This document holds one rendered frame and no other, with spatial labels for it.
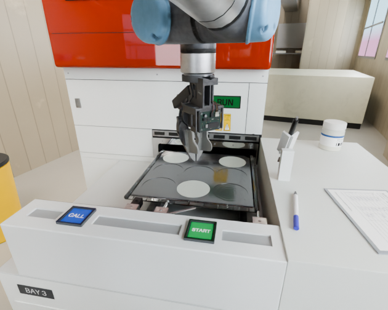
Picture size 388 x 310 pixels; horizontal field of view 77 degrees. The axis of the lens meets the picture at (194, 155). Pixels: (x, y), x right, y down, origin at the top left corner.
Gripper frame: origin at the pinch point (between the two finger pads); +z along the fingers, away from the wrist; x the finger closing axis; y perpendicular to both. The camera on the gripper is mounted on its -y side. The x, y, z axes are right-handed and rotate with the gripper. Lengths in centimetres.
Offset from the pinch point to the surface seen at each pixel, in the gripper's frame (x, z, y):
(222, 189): 9.6, 13.4, -0.2
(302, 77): 367, 28, -253
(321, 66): 582, 25, -369
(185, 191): -0.6, 13.2, -4.2
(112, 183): -16.2, 21.4, -34.1
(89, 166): -21, 27, -65
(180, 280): -14.7, 14.6, 20.7
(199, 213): 3.1, 21.2, -2.1
